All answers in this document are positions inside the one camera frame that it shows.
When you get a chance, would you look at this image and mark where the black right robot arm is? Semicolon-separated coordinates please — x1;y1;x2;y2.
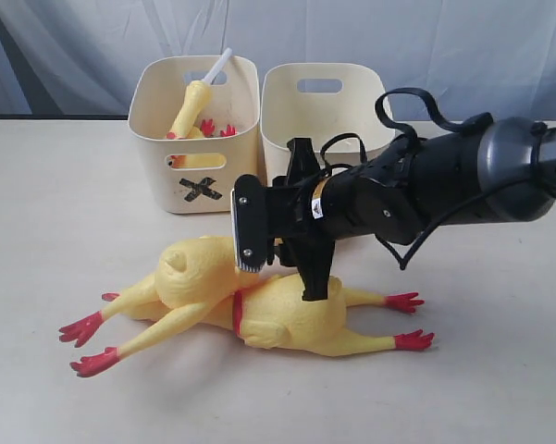
231;114;556;301

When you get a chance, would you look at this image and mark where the cream bin marked O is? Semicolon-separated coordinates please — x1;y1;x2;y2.
260;63;396;180

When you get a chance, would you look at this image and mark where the headless yellow rubber chicken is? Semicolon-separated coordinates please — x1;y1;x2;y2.
182;118;237;168

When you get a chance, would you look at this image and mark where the yellow rubber chicken upper left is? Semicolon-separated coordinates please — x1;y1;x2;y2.
59;236;260;359

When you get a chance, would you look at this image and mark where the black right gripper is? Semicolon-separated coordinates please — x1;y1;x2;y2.
230;137;389;302

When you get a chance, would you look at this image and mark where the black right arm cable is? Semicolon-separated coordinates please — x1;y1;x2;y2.
318;87;496;271

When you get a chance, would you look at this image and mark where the cream bin marked X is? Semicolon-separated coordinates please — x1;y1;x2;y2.
128;55;260;214

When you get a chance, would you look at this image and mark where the yellow rubber chicken lower right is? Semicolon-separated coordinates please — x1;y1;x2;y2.
69;271;436;379

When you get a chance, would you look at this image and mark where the yellow chicken neck white tube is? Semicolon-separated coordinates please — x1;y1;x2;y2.
166;47;232;140

